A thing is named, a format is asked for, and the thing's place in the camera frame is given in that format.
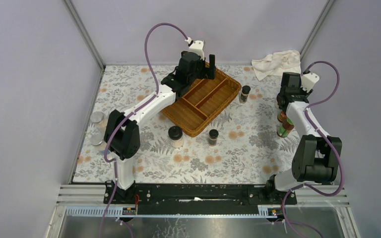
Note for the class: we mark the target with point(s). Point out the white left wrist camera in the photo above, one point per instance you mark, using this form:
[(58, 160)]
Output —
[(196, 46)]

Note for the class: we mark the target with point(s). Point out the silver lid white grain jar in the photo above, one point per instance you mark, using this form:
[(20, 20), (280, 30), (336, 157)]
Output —
[(99, 120)]

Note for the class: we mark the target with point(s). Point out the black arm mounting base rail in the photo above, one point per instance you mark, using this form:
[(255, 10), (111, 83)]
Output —
[(197, 199)]

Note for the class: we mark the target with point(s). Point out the floral patterned table mat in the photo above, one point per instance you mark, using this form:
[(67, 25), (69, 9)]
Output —
[(248, 150)]

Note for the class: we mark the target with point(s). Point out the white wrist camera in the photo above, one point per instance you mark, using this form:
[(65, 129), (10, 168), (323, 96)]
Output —
[(308, 81), (196, 46)]

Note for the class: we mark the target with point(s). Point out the white crumpled cloth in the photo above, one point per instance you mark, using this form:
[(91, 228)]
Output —
[(277, 63)]

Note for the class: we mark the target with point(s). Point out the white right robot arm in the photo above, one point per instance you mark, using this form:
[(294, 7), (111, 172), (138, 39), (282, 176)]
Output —
[(315, 159)]

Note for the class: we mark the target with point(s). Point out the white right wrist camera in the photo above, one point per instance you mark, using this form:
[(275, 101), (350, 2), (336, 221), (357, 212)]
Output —
[(308, 81)]

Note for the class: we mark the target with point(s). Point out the white jar wide black lid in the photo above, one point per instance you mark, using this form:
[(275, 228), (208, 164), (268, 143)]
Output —
[(175, 135)]

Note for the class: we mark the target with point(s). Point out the red sauce bottle yellow cap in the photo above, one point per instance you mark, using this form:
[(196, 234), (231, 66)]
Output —
[(282, 116)]

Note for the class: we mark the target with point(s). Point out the brown wicker divided basket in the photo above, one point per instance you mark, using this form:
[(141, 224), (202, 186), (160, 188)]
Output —
[(205, 100)]

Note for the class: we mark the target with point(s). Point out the green sauce bottle yellow cap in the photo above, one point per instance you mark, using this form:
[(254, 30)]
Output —
[(285, 128)]

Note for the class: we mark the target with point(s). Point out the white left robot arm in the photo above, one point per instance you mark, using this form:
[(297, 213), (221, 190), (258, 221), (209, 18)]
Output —
[(122, 135)]

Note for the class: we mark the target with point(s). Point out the small pepper jar black cap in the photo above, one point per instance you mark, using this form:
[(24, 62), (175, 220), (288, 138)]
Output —
[(212, 137)]

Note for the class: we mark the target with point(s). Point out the small dark pepper jar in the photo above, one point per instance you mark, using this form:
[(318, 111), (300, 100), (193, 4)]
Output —
[(244, 94)]

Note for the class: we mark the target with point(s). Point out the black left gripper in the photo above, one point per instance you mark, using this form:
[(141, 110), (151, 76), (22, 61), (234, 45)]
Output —
[(203, 70)]

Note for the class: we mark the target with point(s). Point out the silver lid jar blue label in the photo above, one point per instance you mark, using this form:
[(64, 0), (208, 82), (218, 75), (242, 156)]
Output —
[(97, 141)]

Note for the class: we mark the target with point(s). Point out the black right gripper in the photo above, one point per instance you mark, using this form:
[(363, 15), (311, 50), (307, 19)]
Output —
[(299, 87)]

